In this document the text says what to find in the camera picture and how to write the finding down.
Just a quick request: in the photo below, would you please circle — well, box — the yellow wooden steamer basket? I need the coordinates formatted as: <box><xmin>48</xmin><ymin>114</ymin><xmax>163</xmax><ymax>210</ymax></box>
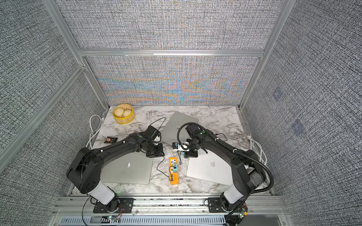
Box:
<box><xmin>112</xmin><ymin>104</ymin><xmax>135</xmax><ymax>124</ymax></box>

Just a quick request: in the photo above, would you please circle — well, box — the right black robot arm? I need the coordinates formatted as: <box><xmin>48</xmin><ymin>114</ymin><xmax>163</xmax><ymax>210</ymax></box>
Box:
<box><xmin>176</xmin><ymin>122</ymin><xmax>274</xmax><ymax>212</ymax></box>

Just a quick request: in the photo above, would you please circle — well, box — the right steamed bun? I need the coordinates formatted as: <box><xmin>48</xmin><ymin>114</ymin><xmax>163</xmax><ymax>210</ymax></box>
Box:
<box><xmin>122</xmin><ymin>109</ymin><xmax>132</xmax><ymax>117</ymax></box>

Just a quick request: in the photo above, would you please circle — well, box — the left steamed bun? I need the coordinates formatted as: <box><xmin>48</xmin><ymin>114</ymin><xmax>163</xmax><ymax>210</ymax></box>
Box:
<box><xmin>113</xmin><ymin>107</ymin><xmax>124</xmax><ymax>118</ymax></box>

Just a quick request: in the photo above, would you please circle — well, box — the small black snack packet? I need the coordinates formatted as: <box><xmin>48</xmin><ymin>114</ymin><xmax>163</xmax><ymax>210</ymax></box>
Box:
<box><xmin>104</xmin><ymin>137</ymin><xmax>118</xmax><ymax>145</ymax></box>

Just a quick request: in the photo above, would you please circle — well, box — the silver laptop at back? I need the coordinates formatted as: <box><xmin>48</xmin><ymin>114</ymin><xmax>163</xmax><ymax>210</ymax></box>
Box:
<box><xmin>160</xmin><ymin>112</ymin><xmax>199</xmax><ymax>146</ymax></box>

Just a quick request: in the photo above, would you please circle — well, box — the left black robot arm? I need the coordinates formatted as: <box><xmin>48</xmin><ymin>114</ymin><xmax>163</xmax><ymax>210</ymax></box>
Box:
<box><xmin>66</xmin><ymin>125</ymin><xmax>165</xmax><ymax>213</ymax></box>

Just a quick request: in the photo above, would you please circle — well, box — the silver laptop front left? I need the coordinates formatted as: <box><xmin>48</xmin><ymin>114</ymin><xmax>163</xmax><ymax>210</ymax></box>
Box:
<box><xmin>100</xmin><ymin>152</ymin><xmax>153</xmax><ymax>185</ymax></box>

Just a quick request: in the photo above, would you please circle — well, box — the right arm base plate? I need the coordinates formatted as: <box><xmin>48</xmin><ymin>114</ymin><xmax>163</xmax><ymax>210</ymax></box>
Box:
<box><xmin>204</xmin><ymin>197</ymin><xmax>247</xmax><ymax>213</ymax></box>

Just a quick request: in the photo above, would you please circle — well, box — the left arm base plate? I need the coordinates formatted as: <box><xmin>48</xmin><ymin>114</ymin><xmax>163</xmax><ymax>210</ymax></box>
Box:
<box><xmin>93</xmin><ymin>198</ymin><xmax>134</xmax><ymax>214</ymax></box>

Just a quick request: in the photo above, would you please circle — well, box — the orange power strip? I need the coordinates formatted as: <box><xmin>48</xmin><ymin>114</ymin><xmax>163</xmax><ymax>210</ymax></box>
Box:
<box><xmin>169</xmin><ymin>157</ymin><xmax>179</xmax><ymax>185</ymax></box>

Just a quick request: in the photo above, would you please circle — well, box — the white power strip cable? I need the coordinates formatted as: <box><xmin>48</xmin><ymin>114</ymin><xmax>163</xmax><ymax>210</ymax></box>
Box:
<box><xmin>246</xmin><ymin>133</ymin><xmax>268</xmax><ymax>166</ymax></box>

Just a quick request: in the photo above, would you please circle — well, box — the steamed bun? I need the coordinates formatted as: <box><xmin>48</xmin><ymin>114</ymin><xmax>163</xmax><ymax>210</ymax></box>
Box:
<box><xmin>122</xmin><ymin>109</ymin><xmax>132</xmax><ymax>117</ymax></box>
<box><xmin>113</xmin><ymin>107</ymin><xmax>124</xmax><ymax>118</ymax></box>

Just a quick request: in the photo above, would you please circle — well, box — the aluminium front rail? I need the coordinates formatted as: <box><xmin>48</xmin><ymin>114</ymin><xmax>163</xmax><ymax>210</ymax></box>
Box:
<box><xmin>48</xmin><ymin>194</ymin><xmax>293</xmax><ymax>226</ymax></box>

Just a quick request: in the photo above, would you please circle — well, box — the silver laptop front right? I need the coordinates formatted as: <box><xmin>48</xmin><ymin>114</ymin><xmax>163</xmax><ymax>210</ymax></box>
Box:
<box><xmin>186</xmin><ymin>153</ymin><xmax>233</xmax><ymax>186</ymax></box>

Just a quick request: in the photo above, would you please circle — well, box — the teal charger plug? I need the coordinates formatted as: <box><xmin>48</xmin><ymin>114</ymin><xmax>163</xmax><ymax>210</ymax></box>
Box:
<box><xmin>171</xmin><ymin>163</ymin><xmax>178</xmax><ymax>173</ymax></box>

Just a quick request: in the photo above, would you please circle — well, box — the white cable at left edge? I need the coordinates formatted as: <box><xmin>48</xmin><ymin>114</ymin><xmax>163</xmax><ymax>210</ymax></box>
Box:
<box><xmin>83</xmin><ymin>114</ymin><xmax>104</xmax><ymax>150</ymax></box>

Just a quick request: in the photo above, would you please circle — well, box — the silver laptop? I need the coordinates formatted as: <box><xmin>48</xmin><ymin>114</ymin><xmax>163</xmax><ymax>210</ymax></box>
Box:
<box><xmin>160</xmin><ymin>112</ymin><xmax>199</xmax><ymax>146</ymax></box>
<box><xmin>186</xmin><ymin>153</ymin><xmax>233</xmax><ymax>186</ymax></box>
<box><xmin>100</xmin><ymin>152</ymin><xmax>153</xmax><ymax>185</ymax></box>

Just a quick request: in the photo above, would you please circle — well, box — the black cable left laptop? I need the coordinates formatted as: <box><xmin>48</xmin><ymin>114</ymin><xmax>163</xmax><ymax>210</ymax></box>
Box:
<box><xmin>156</xmin><ymin>156</ymin><xmax>171</xmax><ymax>179</ymax></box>

